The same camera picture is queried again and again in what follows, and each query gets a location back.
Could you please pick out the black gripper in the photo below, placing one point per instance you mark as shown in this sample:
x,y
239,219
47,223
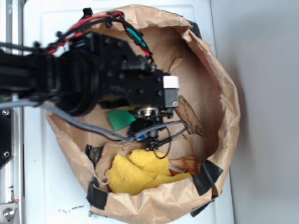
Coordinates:
x,y
118,78

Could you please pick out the green rectangular block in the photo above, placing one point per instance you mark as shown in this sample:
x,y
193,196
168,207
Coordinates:
x,y
120,119

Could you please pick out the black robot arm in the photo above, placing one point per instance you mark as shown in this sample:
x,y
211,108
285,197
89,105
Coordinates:
x,y
44,77

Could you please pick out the brown wood bark piece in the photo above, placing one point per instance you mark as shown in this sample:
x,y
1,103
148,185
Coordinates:
x,y
187,114

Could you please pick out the brown paper bag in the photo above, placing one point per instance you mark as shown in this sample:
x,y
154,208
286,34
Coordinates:
x,y
213,96

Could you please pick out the yellow towel cloth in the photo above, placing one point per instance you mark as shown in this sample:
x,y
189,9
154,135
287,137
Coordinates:
x,y
140,170

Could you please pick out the white grey camera box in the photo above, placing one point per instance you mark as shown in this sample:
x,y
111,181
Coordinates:
x,y
171,88

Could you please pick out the black metal bracket plate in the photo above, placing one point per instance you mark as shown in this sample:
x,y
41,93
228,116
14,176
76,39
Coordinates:
x,y
6,136

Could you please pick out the aluminium frame rail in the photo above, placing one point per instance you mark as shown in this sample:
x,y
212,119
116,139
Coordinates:
x,y
12,175

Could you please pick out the silver corner bracket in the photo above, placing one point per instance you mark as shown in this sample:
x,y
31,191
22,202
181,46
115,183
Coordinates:
x,y
8,212

